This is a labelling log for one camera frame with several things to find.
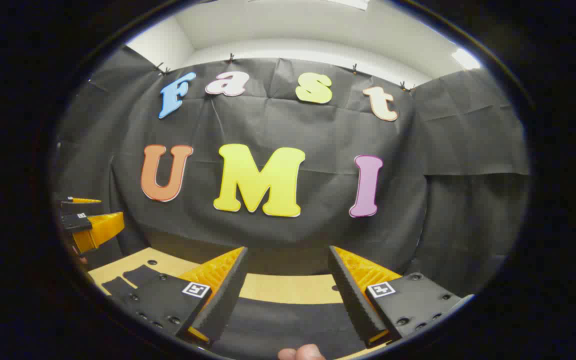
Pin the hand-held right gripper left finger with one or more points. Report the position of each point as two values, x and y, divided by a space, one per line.
225 295

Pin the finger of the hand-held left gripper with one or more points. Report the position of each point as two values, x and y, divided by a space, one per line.
80 208
99 229

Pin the dark grey jeans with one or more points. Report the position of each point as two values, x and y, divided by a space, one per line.
288 325

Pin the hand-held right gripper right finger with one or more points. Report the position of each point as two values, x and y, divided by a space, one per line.
350 295

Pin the ceiling light panel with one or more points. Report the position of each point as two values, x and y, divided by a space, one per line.
465 59

